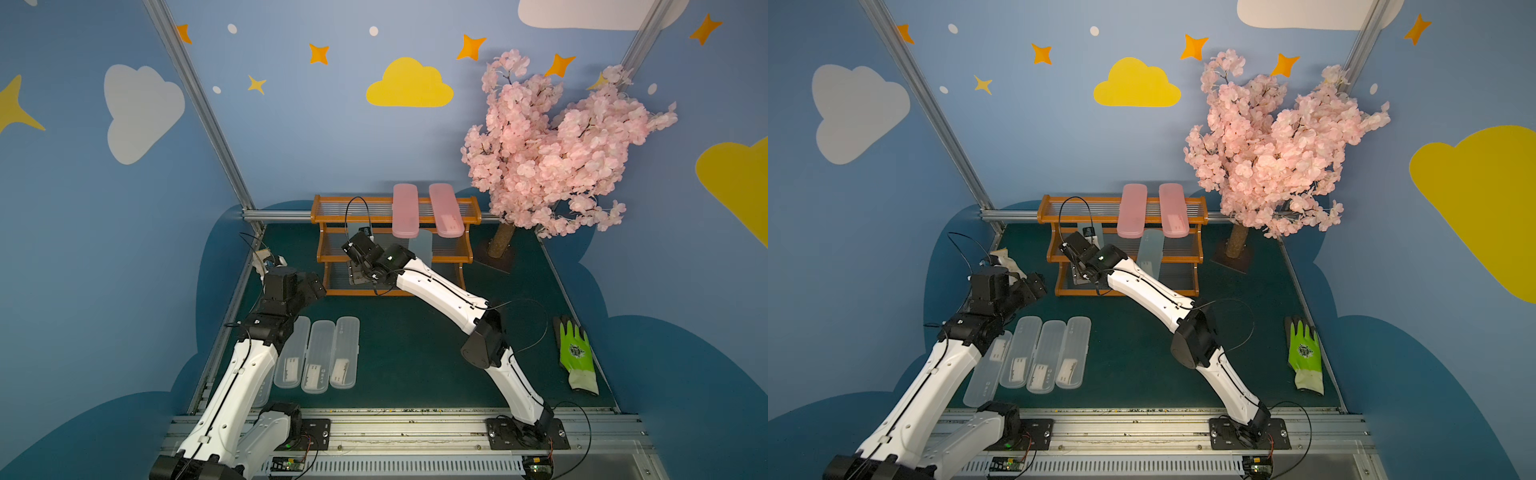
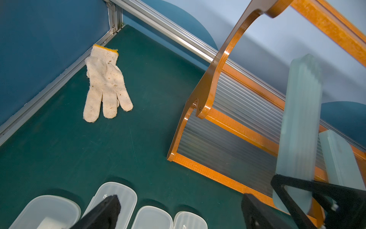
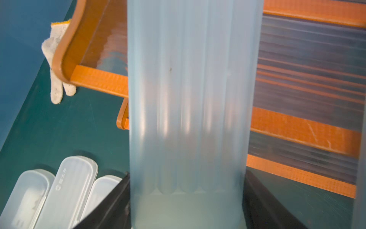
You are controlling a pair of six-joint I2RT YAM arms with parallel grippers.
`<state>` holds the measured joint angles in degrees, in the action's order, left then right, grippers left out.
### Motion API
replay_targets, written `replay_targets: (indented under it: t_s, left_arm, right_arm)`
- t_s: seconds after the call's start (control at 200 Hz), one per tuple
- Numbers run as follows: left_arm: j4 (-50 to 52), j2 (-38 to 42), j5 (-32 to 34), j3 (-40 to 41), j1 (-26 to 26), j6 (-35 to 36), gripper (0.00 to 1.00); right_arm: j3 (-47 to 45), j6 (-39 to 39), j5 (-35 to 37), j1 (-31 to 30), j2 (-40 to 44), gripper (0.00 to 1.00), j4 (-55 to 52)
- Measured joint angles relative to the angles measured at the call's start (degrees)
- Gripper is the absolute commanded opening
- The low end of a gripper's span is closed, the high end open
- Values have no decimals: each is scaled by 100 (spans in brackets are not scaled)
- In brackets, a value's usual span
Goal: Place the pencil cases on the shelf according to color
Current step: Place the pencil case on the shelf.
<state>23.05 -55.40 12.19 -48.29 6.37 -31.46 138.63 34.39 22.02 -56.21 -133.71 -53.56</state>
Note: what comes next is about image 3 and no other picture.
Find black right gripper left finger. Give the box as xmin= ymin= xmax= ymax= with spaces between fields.
xmin=75 ymin=173 xmax=131 ymax=229

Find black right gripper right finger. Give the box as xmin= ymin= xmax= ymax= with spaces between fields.
xmin=242 ymin=170 xmax=306 ymax=229

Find light blue pencil case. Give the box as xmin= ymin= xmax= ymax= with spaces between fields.
xmin=127 ymin=1 xmax=264 ymax=229

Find clear pencil case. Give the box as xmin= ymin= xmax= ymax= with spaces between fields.
xmin=1 ymin=169 xmax=55 ymax=229
xmin=81 ymin=175 xmax=122 ymax=221
xmin=35 ymin=156 xmax=98 ymax=229

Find orange three-tier shelf rack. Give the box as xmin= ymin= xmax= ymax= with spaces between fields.
xmin=51 ymin=1 xmax=366 ymax=198

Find beige knit work glove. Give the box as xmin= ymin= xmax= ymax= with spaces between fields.
xmin=41 ymin=19 xmax=77 ymax=105

